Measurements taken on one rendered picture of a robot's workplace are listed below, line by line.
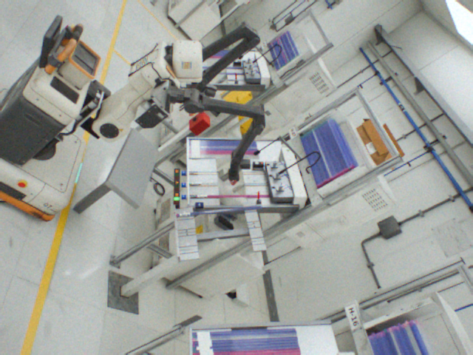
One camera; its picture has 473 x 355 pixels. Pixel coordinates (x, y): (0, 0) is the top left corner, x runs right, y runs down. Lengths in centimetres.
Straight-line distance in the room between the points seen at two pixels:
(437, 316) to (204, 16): 569
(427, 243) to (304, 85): 175
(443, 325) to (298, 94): 238
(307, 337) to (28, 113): 173
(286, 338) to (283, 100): 233
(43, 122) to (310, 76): 237
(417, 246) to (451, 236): 29
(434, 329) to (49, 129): 206
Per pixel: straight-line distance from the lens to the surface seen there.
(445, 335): 211
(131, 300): 283
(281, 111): 383
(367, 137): 304
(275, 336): 205
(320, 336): 212
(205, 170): 270
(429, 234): 382
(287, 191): 255
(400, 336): 196
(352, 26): 559
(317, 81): 374
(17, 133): 223
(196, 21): 684
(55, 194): 245
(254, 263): 303
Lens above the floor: 197
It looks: 23 degrees down
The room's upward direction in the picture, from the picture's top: 57 degrees clockwise
